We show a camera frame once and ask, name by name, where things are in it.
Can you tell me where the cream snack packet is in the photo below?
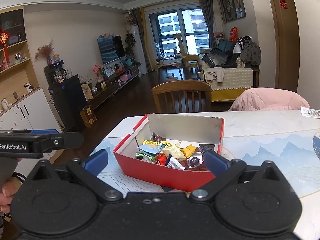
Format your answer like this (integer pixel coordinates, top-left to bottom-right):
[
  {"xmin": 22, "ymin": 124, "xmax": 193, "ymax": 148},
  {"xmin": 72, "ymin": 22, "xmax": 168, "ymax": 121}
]
[{"xmin": 162, "ymin": 142, "xmax": 187, "ymax": 162}]

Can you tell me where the yellow green snack packet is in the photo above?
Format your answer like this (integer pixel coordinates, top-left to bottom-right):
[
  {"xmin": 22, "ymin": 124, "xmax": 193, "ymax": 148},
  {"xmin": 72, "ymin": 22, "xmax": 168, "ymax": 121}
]
[{"xmin": 142, "ymin": 140, "xmax": 177, "ymax": 147}]

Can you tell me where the white carton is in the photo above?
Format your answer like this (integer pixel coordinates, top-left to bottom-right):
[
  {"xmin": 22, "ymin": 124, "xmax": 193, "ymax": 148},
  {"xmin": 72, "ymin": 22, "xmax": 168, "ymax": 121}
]
[{"xmin": 81, "ymin": 84, "xmax": 92, "ymax": 102}]

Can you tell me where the dark foil snack packet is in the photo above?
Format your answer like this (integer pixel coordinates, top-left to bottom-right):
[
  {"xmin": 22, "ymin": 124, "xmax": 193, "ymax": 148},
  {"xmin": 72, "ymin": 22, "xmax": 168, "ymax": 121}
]
[{"xmin": 199, "ymin": 143, "xmax": 215, "ymax": 153}]

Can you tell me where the television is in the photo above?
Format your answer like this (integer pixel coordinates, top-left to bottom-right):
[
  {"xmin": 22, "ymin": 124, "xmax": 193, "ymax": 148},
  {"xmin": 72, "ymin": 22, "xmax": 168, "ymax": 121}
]
[{"xmin": 97, "ymin": 35, "xmax": 125, "ymax": 65}]

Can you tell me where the small brown snack packet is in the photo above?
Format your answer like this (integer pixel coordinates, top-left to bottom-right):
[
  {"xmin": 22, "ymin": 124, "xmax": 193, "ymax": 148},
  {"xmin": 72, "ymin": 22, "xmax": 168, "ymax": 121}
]
[{"xmin": 150, "ymin": 132, "xmax": 167, "ymax": 142}]

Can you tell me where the wooden coffee table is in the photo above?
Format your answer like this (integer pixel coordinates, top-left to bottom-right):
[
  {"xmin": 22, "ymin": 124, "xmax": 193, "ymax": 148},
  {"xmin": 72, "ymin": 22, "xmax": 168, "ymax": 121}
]
[{"xmin": 155, "ymin": 57, "xmax": 185, "ymax": 83}]

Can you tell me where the blue white snack packet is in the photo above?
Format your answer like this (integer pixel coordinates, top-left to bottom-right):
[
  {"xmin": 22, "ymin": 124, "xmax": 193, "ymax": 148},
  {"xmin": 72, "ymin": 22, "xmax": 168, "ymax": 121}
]
[{"xmin": 166, "ymin": 155, "xmax": 186, "ymax": 171}]

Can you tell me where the window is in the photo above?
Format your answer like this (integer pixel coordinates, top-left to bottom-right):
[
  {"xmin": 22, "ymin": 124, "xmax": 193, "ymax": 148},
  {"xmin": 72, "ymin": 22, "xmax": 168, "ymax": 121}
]
[{"xmin": 149, "ymin": 5, "xmax": 210, "ymax": 55}]

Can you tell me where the dark tv cabinet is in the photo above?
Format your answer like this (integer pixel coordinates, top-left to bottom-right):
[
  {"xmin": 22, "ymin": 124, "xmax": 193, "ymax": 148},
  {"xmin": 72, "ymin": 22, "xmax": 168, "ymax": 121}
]
[{"xmin": 86, "ymin": 64, "xmax": 140, "ymax": 110}]

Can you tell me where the yellow chair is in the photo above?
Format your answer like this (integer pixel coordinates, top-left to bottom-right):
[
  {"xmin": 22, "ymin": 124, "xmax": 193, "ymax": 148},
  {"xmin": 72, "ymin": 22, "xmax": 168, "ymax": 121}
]
[{"xmin": 175, "ymin": 32, "xmax": 200, "ymax": 67}]

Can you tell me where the brown cardboard box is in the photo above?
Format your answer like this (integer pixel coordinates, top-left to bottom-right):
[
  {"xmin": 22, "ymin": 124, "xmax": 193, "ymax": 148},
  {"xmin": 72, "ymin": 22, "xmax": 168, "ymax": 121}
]
[{"xmin": 79, "ymin": 106, "xmax": 97, "ymax": 128}]

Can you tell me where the pile of clothes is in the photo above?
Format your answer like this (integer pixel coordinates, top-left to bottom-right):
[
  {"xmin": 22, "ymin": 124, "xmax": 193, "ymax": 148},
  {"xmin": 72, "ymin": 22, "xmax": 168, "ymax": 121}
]
[{"xmin": 234, "ymin": 36, "xmax": 262, "ymax": 68}]

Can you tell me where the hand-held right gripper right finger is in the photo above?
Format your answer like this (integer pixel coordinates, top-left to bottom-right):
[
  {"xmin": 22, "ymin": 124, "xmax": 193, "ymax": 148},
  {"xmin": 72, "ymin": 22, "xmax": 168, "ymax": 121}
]
[{"xmin": 189, "ymin": 149, "xmax": 292, "ymax": 202}]

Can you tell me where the white tower air conditioner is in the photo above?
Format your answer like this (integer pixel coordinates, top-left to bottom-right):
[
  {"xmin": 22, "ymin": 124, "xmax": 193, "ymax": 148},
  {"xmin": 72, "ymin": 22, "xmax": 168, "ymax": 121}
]
[{"xmin": 129, "ymin": 25, "xmax": 148, "ymax": 77}]

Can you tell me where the wooden chair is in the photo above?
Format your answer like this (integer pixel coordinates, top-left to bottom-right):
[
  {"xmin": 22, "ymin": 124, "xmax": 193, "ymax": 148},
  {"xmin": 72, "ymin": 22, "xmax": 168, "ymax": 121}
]
[{"xmin": 151, "ymin": 79, "xmax": 212, "ymax": 114}]

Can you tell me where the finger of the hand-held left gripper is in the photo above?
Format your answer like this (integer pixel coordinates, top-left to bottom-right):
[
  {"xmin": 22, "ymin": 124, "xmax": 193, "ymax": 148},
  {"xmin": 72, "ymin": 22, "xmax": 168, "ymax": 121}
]
[
  {"xmin": 30, "ymin": 129, "xmax": 60, "ymax": 135},
  {"xmin": 40, "ymin": 131, "xmax": 84, "ymax": 153}
]

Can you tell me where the grey yellow curtain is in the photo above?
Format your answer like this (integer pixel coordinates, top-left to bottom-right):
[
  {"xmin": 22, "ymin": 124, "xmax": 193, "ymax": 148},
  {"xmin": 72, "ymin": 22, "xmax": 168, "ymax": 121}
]
[{"xmin": 132, "ymin": 7, "xmax": 155, "ymax": 73}]

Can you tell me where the sofa with cream cover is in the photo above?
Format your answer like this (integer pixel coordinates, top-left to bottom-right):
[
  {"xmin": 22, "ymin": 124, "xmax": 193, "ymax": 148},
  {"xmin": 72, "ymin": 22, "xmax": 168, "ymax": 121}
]
[{"xmin": 199, "ymin": 40, "xmax": 260, "ymax": 103}]

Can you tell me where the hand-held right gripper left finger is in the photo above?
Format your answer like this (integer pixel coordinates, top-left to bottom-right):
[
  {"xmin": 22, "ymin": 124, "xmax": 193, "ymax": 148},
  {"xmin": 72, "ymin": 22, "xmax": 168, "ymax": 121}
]
[{"xmin": 31, "ymin": 149, "xmax": 124, "ymax": 202}]

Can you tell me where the pink kettlebell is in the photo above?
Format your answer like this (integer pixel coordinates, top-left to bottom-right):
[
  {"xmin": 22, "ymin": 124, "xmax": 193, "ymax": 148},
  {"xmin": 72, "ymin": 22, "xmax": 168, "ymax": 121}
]
[{"xmin": 120, "ymin": 70, "xmax": 132, "ymax": 83}]

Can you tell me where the red cardboard box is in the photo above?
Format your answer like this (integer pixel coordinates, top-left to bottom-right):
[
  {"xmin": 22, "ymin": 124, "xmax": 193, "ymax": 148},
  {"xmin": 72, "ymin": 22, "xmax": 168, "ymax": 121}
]
[{"xmin": 112, "ymin": 113, "xmax": 225, "ymax": 192}]

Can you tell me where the large red snack packet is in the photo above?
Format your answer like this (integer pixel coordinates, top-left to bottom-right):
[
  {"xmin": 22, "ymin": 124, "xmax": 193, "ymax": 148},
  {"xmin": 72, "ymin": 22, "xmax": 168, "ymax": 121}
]
[{"xmin": 155, "ymin": 154, "xmax": 168, "ymax": 166}]

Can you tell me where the light blue cookie packet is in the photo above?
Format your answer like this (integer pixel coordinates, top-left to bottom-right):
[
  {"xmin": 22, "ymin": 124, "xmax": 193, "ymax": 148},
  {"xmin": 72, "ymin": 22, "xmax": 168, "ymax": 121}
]
[{"xmin": 137, "ymin": 144, "xmax": 162, "ymax": 157}]

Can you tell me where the black coffee machine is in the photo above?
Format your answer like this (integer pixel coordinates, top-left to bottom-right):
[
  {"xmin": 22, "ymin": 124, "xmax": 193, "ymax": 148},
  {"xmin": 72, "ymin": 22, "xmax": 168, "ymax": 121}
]
[{"xmin": 44, "ymin": 60, "xmax": 67, "ymax": 84}]

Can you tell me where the brown cookie packet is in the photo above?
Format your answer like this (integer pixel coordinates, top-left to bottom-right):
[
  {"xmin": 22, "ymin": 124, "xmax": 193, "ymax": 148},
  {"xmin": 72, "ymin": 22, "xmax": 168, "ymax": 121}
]
[{"xmin": 181, "ymin": 161, "xmax": 212, "ymax": 172}]

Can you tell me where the wooden door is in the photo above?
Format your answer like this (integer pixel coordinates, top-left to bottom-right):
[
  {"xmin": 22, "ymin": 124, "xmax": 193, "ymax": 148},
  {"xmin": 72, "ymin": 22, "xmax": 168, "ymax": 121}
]
[{"xmin": 265, "ymin": 0, "xmax": 300, "ymax": 93}]

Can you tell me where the white printed packet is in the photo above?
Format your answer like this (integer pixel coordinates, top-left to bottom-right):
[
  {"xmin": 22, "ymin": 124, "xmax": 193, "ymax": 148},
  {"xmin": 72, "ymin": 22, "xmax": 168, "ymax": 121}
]
[{"xmin": 301, "ymin": 106, "xmax": 320, "ymax": 118}]

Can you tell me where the green potted plant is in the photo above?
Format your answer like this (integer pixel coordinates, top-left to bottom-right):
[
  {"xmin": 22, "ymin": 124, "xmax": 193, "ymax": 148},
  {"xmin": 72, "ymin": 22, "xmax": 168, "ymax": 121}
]
[{"xmin": 124, "ymin": 32, "xmax": 137, "ymax": 58}]

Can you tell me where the vase with dried flowers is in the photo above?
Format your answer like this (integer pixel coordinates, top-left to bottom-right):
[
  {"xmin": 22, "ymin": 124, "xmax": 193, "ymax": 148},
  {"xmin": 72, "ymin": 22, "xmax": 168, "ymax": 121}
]
[{"xmin": 35, "ymin": 39, "xmax": 54, "ymax": 65}]

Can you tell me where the red knot ornament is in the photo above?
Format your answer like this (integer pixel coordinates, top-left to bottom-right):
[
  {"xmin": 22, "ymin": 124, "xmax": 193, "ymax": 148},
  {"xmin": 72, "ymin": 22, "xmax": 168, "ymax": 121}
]
[{"xmin": 0, "ymin": 29, "xmax": 10, "ymax": 63}]

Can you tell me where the person's left hand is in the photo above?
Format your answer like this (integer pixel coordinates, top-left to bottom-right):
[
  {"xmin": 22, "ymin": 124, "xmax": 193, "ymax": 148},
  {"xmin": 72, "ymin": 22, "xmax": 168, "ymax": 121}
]
[{"xmin": 0, "ymin": 177, "xmax": 23, "ymax": 213}]

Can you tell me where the wooden shelf with white cabinet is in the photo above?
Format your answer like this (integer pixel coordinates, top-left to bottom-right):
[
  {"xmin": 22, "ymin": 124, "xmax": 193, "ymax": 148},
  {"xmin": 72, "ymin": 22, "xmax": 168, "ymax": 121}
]
[{"xmin": 0, "ymin": 7, "xmax": 63, "ymax": 165}]

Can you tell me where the pink jacket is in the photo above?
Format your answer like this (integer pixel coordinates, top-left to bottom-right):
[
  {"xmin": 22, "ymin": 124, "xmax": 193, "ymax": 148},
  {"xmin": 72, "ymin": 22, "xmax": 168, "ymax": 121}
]
[{"xmin": 229, "ymin": 87, "xmax": 310, "ymax": 112}]

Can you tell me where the black cabinet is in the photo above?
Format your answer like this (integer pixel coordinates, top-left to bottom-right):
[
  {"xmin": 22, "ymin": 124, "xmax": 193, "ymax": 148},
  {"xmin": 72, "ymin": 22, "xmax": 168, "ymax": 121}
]
[{"xmin": 47, "ymin": 74, "xmax": 88, "ymax": 133}]

